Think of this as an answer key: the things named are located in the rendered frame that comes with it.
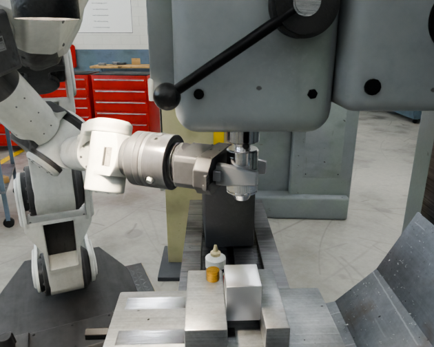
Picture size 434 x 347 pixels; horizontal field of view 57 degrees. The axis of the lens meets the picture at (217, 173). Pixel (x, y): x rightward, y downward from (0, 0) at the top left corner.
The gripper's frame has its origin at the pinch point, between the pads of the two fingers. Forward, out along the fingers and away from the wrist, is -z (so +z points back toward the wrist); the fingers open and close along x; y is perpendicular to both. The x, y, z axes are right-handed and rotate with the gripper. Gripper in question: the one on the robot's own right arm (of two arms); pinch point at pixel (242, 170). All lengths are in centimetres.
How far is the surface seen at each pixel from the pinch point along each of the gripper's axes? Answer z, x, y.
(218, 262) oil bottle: 6.5, 8.5, 22.0
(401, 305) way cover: -26.9, 14.1, 27.0
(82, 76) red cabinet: 315, 372, 30
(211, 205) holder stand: 14.6, 27.1, 19.0
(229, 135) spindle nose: 1.5, -1.9, -5.7
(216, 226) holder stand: 13.5, 27.5, 24.5
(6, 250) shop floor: 207, 131, 126
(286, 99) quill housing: -7.2, -8.0, -12.0
